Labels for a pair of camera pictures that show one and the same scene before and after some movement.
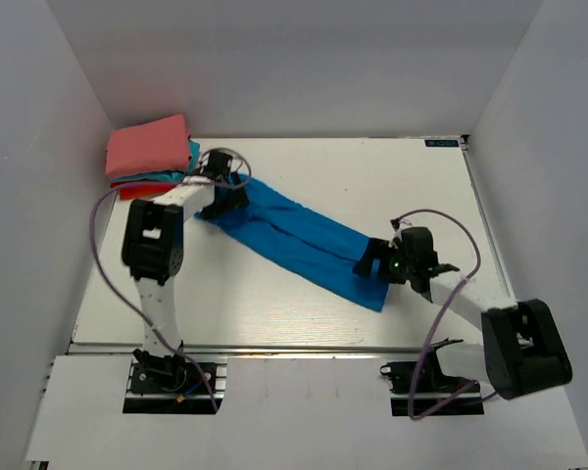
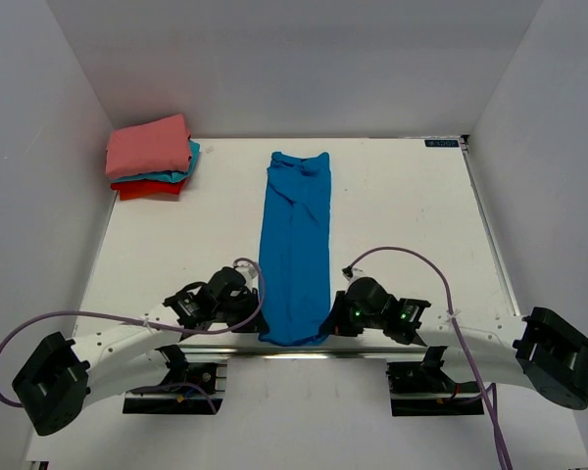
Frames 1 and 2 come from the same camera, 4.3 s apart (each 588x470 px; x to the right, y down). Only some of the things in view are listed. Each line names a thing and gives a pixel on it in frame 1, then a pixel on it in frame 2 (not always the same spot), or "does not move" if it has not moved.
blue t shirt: [312, 246] to [294, 250]
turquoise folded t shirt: [171, 175] does not move
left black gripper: [236, 201] to [252, 299]
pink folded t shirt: [159, 145] does not move
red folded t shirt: [142, 190] does not move
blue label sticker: [441, 143] does not move
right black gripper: [375, 251] to [337, 322]
